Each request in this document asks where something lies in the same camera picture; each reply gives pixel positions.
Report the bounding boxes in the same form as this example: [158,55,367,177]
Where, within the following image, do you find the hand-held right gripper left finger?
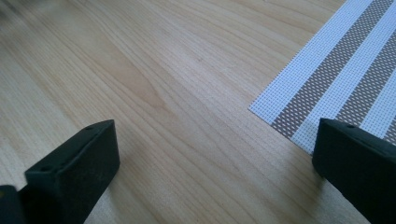
[18,119,121,224]

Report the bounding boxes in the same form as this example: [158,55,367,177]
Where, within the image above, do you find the striped woven placemat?
[247,0,396,156]

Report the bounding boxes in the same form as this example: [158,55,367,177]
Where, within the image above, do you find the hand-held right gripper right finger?
[312,118,396,224]

